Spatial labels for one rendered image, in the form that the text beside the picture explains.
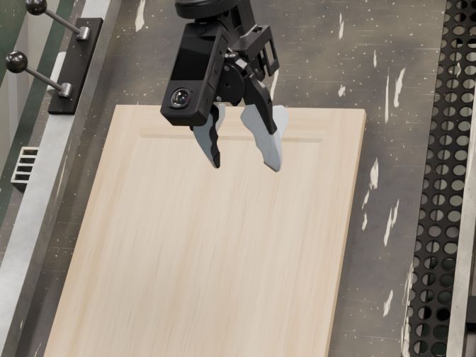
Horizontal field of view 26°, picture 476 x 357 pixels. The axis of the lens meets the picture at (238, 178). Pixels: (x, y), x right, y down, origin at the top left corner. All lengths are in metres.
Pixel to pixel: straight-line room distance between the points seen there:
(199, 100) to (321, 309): 0.55
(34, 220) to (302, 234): 0.45
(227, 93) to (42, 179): 0.70
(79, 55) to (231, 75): 0.79
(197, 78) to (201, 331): 0.58
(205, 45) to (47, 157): 0.74
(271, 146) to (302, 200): 0.48
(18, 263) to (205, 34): 0.72
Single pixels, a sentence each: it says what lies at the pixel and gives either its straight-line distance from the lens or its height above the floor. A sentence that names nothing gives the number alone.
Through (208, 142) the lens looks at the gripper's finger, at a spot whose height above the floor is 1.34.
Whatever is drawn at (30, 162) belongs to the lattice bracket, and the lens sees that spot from 1.82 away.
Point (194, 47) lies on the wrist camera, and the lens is 1.08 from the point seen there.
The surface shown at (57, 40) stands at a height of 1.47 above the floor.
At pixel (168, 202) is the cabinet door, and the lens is 1.66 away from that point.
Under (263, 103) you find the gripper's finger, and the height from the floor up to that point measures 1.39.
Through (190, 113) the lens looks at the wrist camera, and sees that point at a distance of 1.04.
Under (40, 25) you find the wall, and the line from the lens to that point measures 4.60.
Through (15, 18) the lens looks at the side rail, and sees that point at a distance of 2.09.
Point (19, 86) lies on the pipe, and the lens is 4.60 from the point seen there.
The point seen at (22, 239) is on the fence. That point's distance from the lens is 1.71.
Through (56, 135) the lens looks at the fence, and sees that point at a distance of 1.79.
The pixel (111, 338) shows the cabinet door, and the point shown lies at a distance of 1.60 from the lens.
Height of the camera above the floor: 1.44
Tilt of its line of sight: 7 degrees down
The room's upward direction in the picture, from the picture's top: straight up
